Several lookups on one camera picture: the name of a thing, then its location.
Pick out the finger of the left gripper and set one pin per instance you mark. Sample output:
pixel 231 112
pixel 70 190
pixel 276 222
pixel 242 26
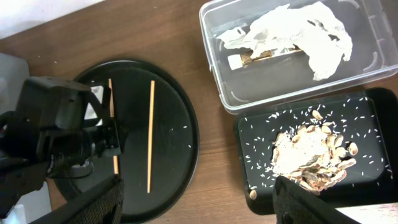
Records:
pixel 98 105

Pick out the food scraps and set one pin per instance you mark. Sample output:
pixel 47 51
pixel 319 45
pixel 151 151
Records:
pixel 318 147

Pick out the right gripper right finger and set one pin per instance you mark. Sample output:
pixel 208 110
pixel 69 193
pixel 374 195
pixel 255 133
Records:
pixel 293 205

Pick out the round black tray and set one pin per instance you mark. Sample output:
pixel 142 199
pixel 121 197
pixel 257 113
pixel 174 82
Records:
pixel 175 140

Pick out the clear plastic bin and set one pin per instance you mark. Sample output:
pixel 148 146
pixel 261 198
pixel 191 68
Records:
pixel 243 85

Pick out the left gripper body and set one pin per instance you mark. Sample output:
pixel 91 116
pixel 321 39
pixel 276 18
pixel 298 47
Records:
pixel 56 108

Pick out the white napkin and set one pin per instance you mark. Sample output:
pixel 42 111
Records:
pixel 313 28

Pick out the grey dishwasher rack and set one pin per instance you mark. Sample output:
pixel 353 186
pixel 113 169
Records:
pixel 14 71

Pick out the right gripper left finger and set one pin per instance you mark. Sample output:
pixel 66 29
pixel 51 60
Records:
pixel 101 204

